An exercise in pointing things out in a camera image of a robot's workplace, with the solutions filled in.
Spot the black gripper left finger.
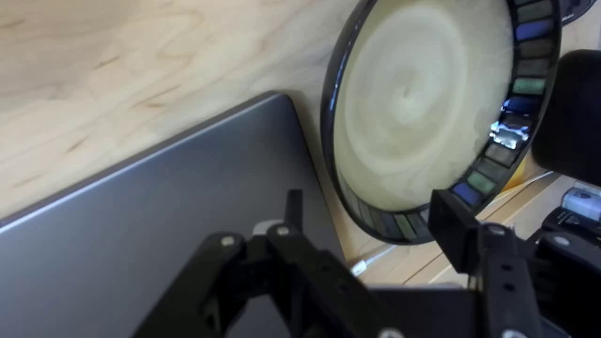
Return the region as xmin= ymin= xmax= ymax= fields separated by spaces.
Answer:
xmin=135 ymin=190 xmax=402 ymax=338

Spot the black object at right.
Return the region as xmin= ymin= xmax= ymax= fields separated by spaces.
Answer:
xmin=531 ymin=49 xmax=601 ymax=186

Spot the grey closed laptop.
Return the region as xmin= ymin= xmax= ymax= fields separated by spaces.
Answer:
xmin=0 ymin=92 xmax=341 ymax=338

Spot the black bowl with cream interior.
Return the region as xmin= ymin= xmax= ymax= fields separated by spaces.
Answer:
xmin=321 ymin=0 xmax=561 ymax=245

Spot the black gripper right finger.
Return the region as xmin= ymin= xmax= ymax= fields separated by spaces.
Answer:
xmin=428 ymin=190 xmax=601 ymax=338

